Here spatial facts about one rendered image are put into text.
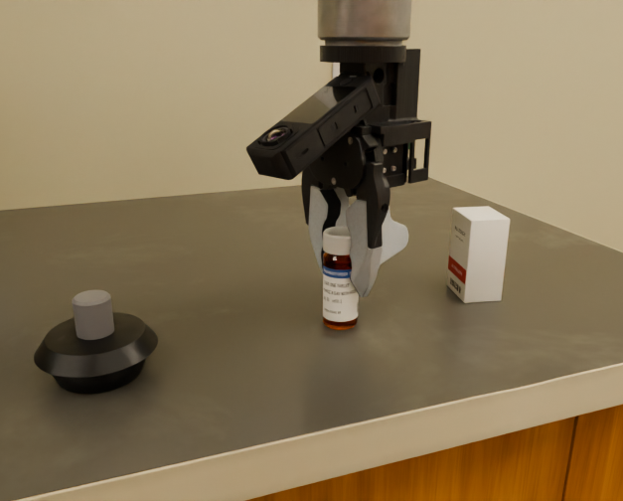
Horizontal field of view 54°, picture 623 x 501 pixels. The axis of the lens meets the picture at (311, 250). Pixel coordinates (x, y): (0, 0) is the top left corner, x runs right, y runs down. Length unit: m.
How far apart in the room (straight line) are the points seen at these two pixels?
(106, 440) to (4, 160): 0.70
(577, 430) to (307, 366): 0.26
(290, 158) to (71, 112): 0.65
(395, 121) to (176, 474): 0.33
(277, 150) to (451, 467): 0.30
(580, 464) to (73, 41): 0.89
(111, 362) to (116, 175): 0.64
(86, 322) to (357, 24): 0.30
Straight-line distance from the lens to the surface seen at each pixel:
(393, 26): 0.50
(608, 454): 0.67
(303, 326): 0.57
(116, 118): 1.06
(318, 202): 0.55
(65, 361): 0.48
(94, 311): 0.48
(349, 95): 0.48
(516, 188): 1.39
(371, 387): 0.48
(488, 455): 0.57
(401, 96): 0.54
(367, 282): 0.53
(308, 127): 0.46
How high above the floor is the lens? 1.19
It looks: 19 degrees down
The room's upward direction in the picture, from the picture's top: straight up
